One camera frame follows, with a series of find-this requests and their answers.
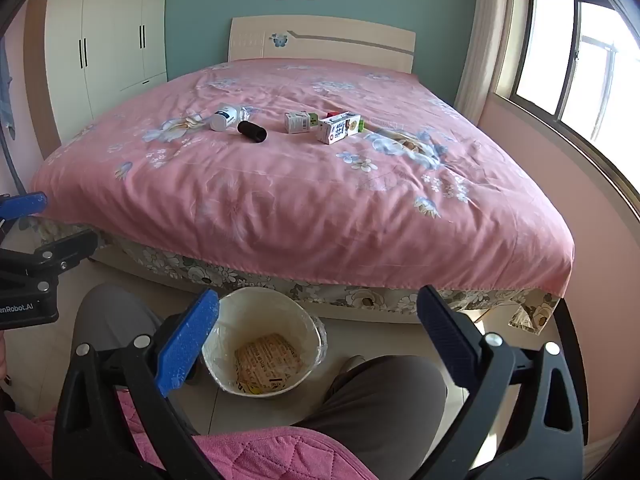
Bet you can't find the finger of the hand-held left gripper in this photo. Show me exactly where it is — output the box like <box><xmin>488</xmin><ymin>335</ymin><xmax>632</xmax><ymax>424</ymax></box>
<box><xmin>0</xmin><ymin>229</ymin><xmax>99</xmax><ymax>287</ymax></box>
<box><xmin>0</xmin><ymin>191</ymin><xmax>49</xmax><ymax>222</ymax></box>

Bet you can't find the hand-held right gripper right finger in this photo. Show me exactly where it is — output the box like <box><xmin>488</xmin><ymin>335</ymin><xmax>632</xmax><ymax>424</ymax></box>
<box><xmin>416</xmin><ymin>285</ymin><xmax>586</xmax><ymax>480</ymax></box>

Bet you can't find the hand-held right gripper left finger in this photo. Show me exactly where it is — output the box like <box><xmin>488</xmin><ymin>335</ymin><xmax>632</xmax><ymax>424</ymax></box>
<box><xmin>52</xmin><ymin>288</ymin><xmax>221</xmax><ymax>480</ymax></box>

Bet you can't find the white trash bin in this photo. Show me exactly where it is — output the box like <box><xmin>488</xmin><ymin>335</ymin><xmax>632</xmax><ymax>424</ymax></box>
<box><xmin>201</xmin><ymin>287</ymin><xmax>327</xmax><ymax>400</ymax></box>

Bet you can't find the white pill bottle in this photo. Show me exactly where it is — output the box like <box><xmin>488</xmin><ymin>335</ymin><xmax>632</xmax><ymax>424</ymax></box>
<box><xmin>210</xmin><ymin>104</ymin><xmax>241</xmax><ymax>132</ymax></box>

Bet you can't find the black cylinder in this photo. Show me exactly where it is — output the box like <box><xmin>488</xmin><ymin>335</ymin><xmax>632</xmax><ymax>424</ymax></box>
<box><xmin>236</xmin><ymin>120</ymin><xmax>268</xmax><ymax>144</ymax></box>

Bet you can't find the white milk carton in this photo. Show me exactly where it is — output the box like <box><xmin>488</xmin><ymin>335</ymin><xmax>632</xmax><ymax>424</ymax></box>
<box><xmin>315</xmin><ymin>112</ymin><xmax>362</xmax><ymax>145</ymax></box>

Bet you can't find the person's left leg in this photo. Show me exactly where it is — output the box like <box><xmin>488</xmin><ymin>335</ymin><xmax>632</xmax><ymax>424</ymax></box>
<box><xmin>72</xmin><ymin>282</ymin><xmax>168</xmax><ymax>358</ymax></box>

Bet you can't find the person's leg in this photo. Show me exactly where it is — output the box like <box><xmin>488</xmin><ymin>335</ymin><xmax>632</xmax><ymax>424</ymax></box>
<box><xmin>295</xmin><ymin>355</ymin><xmax>448</xmax><ymax>478</ymax></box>
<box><xmin>72</xmin><ymin>282</ymin><xmax>168</xmax><ymax>358</ymax></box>

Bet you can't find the printed brown paper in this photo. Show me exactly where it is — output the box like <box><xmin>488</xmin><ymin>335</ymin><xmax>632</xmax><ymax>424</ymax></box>
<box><xmin>235</xmin><ymin>332</ymin><xmax>305</xmax><ymax>391</ymax></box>

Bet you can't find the person's right leg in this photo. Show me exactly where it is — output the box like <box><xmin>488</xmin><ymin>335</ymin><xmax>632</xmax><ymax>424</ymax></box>
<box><xmin>295</xmin><ymin>355</ymin><xmax>448</xmax><ymax>478</ymax></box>

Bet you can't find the beige shoe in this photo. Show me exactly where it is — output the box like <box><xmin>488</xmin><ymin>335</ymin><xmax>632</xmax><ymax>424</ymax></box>
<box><xmin>340</xmin><ymin>355</ymin><xmax>368</xmax><ymax>377</ymax></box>

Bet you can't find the hanging blue cloth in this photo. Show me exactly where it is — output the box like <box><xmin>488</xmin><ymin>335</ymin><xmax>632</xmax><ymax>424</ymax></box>
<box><xmin>0</xmin><ymin>35</ymin><xmax>16</xmax><ymax>141</ymax></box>

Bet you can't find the pink quilted jacket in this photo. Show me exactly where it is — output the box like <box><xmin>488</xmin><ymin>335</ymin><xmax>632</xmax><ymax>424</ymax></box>
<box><xmin>0</xmin><ymin>390</ymin><xmax>361</xmax><ymax>480</ymax></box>

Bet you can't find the pink floral blanket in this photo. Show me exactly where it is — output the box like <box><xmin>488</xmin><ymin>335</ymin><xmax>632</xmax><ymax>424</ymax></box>
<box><xmin>30</xmin><ymin>57</ymin><xmax>576</xmax><ymax>302</ymax></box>

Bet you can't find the white wardrobe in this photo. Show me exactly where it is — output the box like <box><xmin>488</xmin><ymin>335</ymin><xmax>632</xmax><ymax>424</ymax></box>
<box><xmin>45</xmin><ymin>0</ymin><xmax>169</xmax><ymax>143</ymax></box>

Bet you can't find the small white box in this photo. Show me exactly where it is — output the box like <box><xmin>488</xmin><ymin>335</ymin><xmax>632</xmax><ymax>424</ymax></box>
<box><xmin>284</xmin><ymin>111</ymin><xmax>312</xmax><ymax>135</ymax></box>

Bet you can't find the window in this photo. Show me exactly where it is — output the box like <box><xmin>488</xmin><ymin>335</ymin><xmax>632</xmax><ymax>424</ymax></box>
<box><xmin>492</xmin><ymin>0</ymin><xmax>640</xmax><ymax>181</ymax></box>

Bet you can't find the beige curtain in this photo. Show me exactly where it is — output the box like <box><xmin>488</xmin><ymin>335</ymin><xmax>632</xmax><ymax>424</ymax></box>
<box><xmin>455</xmin><ymin>0</ymin><xmax>516</xmax><ymax>118</ymax></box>

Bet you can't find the beige bed headboard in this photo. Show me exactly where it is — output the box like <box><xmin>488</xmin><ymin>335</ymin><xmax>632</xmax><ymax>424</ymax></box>
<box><xmin>228</xmin><ymin>15</ymin><xmax>417</xmax><ymax>75</ymax></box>

